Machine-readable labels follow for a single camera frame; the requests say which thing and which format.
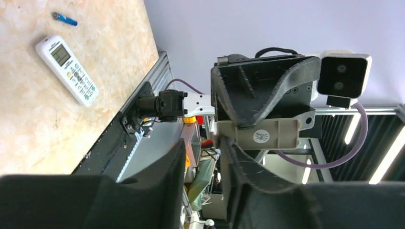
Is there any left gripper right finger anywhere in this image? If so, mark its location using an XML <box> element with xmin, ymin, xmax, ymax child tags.
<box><xmin>220</xmin><ymin>136</ymin><xmax>405</xmax><ymax>229</ymax></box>

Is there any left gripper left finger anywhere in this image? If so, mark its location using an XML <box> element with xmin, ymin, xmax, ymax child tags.
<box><xmin>0</xmin><ymin>139</ymin><xmax>185</xmax><ymax>229</ymax></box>

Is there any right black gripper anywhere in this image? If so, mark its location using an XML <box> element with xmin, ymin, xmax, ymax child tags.
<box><xmin>211</xmin><ymin>53</ymin><xmax>322</xmax><ymax>132</ymax></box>

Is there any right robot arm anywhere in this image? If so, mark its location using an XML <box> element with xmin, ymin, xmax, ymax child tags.
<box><xmin>135</xmin><ymin>54</ymin><xmax>321</xmax><ymax>129</ymax></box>

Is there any white remote control upright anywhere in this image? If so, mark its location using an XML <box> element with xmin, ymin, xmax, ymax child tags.
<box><xmin>35</xmin><ymin>35</ymin><xmax>99</xmax><ymax>107</ymax></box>

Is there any blue block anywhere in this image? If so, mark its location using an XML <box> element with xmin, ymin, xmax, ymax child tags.
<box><xmin>52</xmin><ymin>12</ymin><xmax>78</xmax><ymax>26</ymax></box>

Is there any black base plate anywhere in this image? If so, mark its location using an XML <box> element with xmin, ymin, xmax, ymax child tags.
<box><xmin>71</xmin><ymin>81</ymin><xmax>154</xmax><ymax>181</ymax></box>

